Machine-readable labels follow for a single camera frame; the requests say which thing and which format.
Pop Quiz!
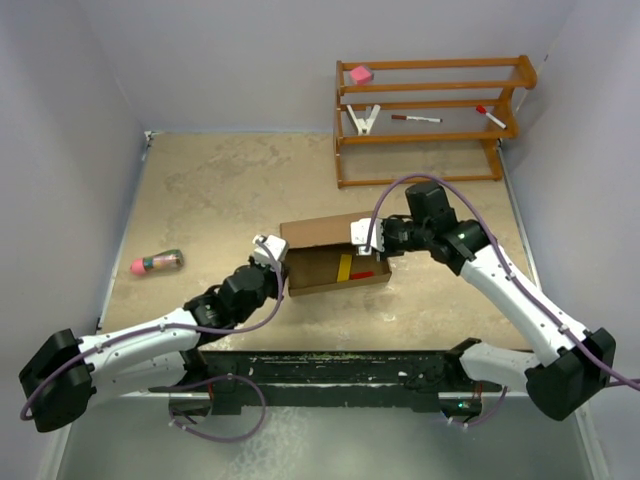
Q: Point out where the brown cardboard box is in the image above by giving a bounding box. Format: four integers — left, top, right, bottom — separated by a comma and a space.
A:
279, 211, 392, 297

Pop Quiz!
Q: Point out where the red toy brick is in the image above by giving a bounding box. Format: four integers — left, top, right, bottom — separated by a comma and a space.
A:
349, 271, 375, 280

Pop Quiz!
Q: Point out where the yellow toy block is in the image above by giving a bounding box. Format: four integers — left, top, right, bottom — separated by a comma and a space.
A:
336, 254, 353, 283

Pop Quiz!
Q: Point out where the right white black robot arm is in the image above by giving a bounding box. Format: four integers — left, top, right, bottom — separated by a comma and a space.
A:
366, 182, 616, 421

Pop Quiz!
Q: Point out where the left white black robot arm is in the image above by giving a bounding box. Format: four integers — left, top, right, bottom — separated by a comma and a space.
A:
19, 263, 288, 433

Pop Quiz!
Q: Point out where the small pink green object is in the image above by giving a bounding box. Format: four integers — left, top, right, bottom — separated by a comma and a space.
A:
130, 249, 185, 276

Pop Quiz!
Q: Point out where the white clamp tool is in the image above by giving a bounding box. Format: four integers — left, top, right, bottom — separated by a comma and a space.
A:
346, 104, 381, 136

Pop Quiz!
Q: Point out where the wooden three-tier rack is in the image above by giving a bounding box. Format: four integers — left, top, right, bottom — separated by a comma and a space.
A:
333, 55, 537, 188

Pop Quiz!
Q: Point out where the brown-capped white marker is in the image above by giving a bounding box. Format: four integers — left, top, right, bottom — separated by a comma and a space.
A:
391, 114, 443, 124

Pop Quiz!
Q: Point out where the red-capped white marker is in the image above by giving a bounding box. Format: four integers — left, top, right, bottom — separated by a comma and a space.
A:
475, 105, 507, 130

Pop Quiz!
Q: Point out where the pink eraser block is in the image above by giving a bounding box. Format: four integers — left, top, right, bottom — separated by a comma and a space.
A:
349, 65, 374, 86

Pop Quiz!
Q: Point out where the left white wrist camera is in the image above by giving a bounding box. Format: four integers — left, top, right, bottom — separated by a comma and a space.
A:
251, 235, 289, 265

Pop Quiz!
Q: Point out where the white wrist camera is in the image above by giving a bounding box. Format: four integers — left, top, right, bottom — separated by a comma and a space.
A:
251, 235, 289, 265
350, 218, 385, 260

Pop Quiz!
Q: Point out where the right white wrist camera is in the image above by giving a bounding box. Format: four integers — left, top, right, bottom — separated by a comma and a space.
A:
350, 218, 385, 260

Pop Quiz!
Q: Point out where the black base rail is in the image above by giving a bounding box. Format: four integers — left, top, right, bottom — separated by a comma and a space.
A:
144, 349, 506, 416

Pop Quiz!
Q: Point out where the aluminium extrusion frame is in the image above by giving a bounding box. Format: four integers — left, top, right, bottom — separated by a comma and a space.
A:
41, 133, 613, 479

